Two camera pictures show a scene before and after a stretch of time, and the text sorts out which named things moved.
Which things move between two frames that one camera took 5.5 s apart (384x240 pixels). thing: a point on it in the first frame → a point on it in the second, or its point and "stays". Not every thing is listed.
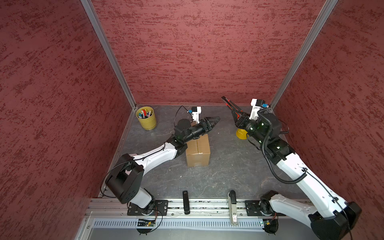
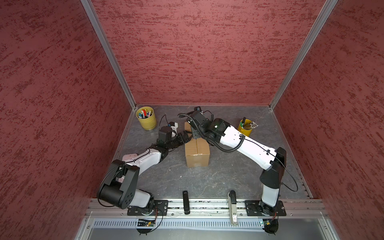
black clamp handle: (186, 202) stays
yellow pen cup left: (145, 115) stays
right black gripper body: (251, 126) → (197, 133)
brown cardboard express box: (198, 151) stays
